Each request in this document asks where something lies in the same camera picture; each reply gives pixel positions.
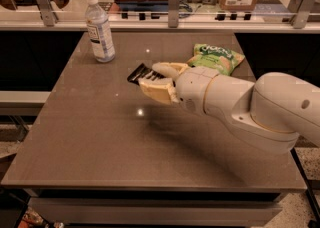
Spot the clear blue plastic water bottle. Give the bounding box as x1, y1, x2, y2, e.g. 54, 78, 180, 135
85, 0, 115, 63

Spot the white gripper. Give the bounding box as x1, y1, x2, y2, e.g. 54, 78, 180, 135
138, 62, 219, 115

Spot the metal rail bracket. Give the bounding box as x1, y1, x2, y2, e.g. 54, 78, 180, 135
288, 0, 316, 29
168, 0, 179, 28
36, 0, 58, 27

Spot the left metal rail bracket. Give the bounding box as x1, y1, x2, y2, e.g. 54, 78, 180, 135
36, 0, 58, 27

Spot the right metal rail bracket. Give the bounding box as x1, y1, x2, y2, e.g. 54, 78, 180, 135
288, 0, 316, 29

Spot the green snack chip bag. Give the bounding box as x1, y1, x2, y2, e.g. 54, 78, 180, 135
187, 44, 245, 76

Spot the middle metal rail bracket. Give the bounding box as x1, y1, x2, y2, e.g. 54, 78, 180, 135
168, 0, 179, 28

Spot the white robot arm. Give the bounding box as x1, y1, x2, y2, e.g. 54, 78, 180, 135
136, 63, 320, 154

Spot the black rxbar chocolate bar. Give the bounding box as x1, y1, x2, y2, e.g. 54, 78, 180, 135
127, 63, 164, 85

